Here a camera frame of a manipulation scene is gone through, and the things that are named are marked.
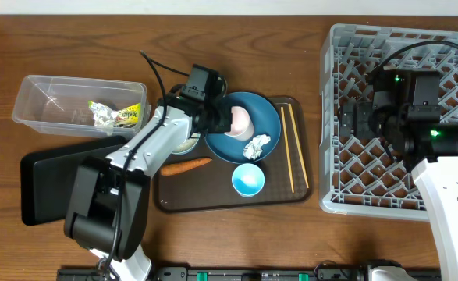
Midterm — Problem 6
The black waste bin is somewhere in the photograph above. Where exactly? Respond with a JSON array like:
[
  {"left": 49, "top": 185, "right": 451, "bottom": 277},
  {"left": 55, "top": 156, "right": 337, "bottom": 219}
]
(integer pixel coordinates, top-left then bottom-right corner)
[{"left": 20, "top": 136, "right": 126, "bottom": 226}]

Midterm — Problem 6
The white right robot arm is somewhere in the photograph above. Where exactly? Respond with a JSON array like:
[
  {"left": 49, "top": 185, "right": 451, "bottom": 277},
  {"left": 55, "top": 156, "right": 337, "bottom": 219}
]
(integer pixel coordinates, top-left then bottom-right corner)
[{"left": 339, "top": 69, "right": 458, "bottom": 280}]

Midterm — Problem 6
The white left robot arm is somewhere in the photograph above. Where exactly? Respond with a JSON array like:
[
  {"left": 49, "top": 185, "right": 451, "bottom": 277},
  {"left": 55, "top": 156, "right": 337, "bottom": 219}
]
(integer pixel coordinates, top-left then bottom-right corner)
[{"left": 57, "top": 94, "right": 233, "bottom": 280}]

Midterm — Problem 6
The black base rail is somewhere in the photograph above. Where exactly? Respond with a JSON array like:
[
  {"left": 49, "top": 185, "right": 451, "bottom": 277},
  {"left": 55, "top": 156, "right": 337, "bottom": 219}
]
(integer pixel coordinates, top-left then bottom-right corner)
[{"left": 56, "top": 260, "right": 442, "bottom": 281}]

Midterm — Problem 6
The grey dishwasher rack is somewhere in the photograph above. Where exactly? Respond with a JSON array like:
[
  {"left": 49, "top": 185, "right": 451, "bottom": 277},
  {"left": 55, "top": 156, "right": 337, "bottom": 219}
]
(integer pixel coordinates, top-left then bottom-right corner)
[{"left": 319, "top": 23, "right": 458, "bottom": 221}]

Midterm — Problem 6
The orange carrot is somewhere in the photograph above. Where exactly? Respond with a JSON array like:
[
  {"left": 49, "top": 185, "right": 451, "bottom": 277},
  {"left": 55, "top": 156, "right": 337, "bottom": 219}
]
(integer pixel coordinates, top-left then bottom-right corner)
[{"left": 160, "top": 158, "right": 212, "bottom": 176}]

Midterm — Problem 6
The clear plastic waste bin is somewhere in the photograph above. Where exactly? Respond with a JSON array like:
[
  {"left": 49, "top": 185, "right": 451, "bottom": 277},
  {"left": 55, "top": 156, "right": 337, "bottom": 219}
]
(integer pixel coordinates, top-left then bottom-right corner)
[{"left": 12, "top": 75, "right": 151, "bottom": 139}]

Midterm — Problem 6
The white tissue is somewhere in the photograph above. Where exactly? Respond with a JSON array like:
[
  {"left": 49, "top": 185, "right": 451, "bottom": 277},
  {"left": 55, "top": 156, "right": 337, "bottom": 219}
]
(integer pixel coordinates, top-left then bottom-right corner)
[{"left": 88, "top": 101, "right": 117, "bottom": 127}]

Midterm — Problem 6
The right wooden chopstick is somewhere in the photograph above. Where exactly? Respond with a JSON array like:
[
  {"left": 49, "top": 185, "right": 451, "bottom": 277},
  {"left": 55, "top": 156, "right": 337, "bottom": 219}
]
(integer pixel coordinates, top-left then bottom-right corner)
[{"left": 288, "top": 104, "right": 310, "bottom": 189}]

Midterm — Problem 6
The large blue plate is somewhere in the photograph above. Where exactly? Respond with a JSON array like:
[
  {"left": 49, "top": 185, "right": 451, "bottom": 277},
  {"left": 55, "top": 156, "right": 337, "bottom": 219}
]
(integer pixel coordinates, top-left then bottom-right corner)
[{"left": 205, "top": 92, "right": 281, "bottom": 164}]

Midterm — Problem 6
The yellow snack wrapper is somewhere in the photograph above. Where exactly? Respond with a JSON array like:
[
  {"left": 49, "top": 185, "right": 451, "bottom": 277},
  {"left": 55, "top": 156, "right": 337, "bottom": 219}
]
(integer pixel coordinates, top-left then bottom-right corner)
[{"left": 115, "top": 104, "right": 140, "bottom": 127}]

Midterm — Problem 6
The pink plastic cup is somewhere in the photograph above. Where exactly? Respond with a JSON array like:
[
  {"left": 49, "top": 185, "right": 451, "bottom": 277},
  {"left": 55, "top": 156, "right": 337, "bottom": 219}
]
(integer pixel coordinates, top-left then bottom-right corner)
[{"left": 225, "top": 106, "right": 254, "bottom": 141}]

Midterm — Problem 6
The light blue bowl with rice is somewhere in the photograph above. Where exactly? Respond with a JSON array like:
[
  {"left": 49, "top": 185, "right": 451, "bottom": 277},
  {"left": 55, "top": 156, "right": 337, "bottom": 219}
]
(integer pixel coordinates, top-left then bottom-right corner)
[{"left": 172, "top": 133, "right": 200, "bottom": 155}]

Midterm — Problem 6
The dark brown serving tray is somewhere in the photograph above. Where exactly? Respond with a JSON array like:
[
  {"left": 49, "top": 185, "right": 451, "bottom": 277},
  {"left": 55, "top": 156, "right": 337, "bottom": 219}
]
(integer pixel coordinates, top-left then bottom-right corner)
[{"left": 154, "top": 97, "right": 314, "bottom": 213}]

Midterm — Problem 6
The foil ball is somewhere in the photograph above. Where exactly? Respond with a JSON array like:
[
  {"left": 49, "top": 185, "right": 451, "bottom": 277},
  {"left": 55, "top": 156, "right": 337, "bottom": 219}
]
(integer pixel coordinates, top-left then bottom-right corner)
[{"left": 243, "top": 134, "right": 271, "bottom": 160}]

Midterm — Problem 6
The small blue bowl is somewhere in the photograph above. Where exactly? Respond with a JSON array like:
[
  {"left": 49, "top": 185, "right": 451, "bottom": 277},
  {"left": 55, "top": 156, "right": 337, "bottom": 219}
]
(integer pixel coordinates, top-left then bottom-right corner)
[{"left": 231, "top": 163, "right": 265, "bottom": 198}]

